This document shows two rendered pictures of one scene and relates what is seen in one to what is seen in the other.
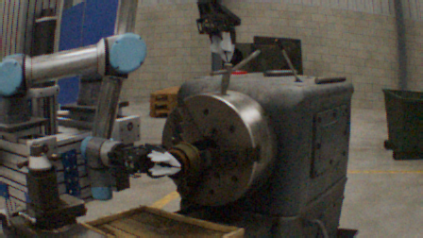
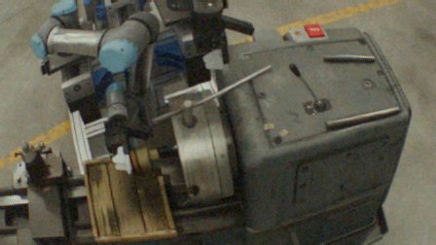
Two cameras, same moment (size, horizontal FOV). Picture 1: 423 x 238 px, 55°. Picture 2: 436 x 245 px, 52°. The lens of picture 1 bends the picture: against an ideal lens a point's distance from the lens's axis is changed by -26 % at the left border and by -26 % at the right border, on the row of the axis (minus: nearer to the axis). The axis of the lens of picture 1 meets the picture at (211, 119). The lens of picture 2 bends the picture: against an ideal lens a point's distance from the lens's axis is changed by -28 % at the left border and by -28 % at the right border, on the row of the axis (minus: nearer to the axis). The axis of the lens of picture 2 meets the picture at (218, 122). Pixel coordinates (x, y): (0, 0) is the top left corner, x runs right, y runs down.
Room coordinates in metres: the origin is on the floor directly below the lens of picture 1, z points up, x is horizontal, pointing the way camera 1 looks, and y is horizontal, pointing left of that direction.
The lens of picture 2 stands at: (0.78, -0.86, 2.45)
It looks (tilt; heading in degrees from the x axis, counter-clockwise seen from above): 50 degrees down; 48
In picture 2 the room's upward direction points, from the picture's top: 7 degrees counter-clockwise
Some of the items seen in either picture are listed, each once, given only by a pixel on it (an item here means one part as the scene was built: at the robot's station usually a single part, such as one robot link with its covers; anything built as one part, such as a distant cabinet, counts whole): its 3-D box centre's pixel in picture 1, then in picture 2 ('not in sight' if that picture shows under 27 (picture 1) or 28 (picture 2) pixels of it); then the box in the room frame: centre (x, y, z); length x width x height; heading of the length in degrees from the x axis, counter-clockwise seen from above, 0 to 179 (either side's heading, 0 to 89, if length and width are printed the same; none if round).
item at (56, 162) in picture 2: (52, 212); (44, 173); (1.02, 0.39, 0.99); 0.20 x 0.10 x 0.05; 145
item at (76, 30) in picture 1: (80, 59); not in sight; (8.04, 2.22, 1.18); 4.12 x 0.80 x 2.35; 32
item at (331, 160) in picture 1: (278, 134); (322, 119); (1.79, -0.23, 1.06); 0.59 x 0.48 x 0.39; 145
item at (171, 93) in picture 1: (181, 101); not in sight; (9.77, 0.54, 0.22); 1.25 x 0.86 x 0.44; 163
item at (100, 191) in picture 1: (100, 180); (123, 116); (1.44, 0.34, 0.98); 0.11 x 0.08 x 0.11; 18
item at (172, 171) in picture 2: (228, 156); (175, 176); (1.34, -0.04, 1.09); 0.12 x 0.11 x 0.05; 55
